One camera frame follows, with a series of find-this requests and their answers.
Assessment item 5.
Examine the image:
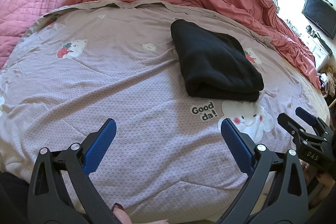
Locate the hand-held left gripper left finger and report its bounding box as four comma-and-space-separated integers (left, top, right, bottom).
28, 118, 124, 224

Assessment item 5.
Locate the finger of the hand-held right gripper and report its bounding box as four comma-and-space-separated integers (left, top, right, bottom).
295, 107, 334, 135
277, 112, 311, 152

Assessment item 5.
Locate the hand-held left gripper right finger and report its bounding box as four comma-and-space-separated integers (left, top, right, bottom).
215, 118, 309, 224

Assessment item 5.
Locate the black sweater with orange cuffs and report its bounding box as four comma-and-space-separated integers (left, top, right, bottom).
170, 19, 264, 102

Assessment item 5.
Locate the person's right hand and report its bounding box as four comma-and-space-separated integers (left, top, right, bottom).
302, 164, 336, 203

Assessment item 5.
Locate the person's left hand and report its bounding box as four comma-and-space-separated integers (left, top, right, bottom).
112, 202, 168, 224

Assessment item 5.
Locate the pile of soft toys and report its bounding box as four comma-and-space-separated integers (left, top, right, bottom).
318, 64, 336, 98

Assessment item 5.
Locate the lilac printed bed blanket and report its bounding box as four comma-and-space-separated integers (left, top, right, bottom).
0, 0, 330, 222

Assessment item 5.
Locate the white cabinet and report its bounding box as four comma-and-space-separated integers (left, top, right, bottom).
299, 30, 332, 71

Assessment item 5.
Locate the black flat television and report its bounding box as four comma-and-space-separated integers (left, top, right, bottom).
301, 0, 336, 40

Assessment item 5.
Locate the pink quilted blanket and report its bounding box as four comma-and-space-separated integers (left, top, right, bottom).
0, 0, 76, 69

